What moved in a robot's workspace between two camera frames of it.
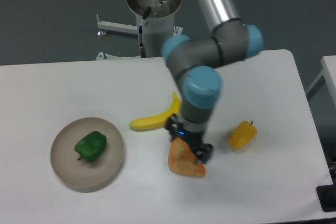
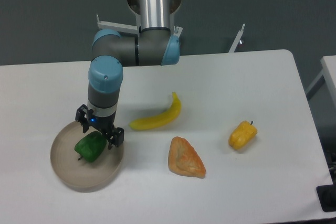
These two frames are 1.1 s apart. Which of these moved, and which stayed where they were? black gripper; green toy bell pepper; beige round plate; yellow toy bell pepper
Moved: black gripper
Stayed: green toy bell pepper; beige round plate; yellow toy bell pepper
